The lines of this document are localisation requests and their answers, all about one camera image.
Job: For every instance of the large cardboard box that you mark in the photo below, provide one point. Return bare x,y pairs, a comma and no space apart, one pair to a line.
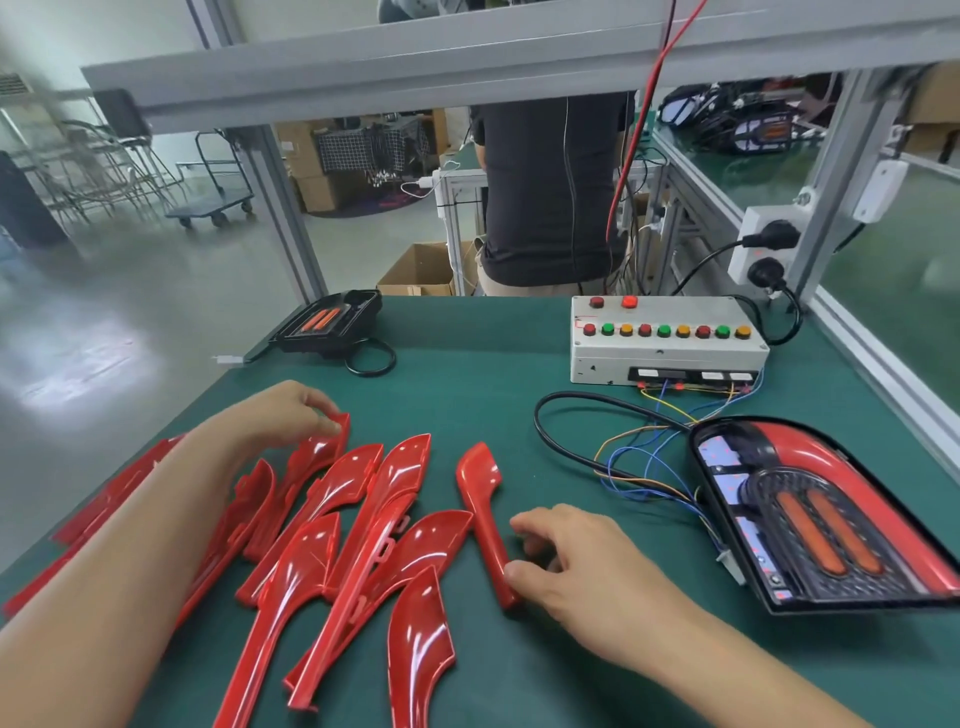
308,180

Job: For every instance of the black mesh basket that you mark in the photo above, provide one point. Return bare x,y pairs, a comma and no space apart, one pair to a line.
360,147

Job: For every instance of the white switch box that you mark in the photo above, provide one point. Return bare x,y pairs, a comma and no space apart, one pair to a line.
881,192

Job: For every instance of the white metal stand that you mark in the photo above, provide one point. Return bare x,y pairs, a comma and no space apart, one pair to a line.
455,210

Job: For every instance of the person's left forearm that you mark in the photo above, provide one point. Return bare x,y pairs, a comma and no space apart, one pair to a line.
105,585

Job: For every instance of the group of metal chairs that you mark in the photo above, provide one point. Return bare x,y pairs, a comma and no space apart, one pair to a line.
90,165

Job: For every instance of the pile of red lens covers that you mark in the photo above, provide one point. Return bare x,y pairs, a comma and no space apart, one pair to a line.
360,555

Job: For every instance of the white power strip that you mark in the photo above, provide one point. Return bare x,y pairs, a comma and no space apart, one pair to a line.
750,240

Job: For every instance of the aluminium workstation frame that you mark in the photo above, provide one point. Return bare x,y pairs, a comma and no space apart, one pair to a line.
525,68

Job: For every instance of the beige test button box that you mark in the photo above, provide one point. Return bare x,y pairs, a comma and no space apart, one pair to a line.
668,353

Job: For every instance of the person's right hand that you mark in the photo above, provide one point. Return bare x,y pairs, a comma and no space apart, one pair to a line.
600,578

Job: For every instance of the red curved lens cover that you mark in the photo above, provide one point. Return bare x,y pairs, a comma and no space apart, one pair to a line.
483,518

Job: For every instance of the white cloth bundle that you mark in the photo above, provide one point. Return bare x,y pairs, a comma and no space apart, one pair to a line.
413,8

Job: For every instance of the black tail light assembly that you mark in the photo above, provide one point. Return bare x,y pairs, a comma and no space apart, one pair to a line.
840,525

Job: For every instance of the person's left hand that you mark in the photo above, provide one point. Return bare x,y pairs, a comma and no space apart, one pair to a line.
278,413

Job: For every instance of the white air conditioner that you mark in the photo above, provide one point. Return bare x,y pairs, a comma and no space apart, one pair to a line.
12,86

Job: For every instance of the black bin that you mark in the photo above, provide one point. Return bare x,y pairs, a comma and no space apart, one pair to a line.
27,203

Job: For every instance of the pile of black lamp housings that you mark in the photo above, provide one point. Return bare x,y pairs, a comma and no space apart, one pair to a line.
323,323

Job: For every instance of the flat platform trolley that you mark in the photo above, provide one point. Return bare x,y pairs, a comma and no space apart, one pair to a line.
210,207

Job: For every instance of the low open cardboard carton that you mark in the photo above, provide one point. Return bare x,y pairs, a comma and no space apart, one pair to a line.
420,270

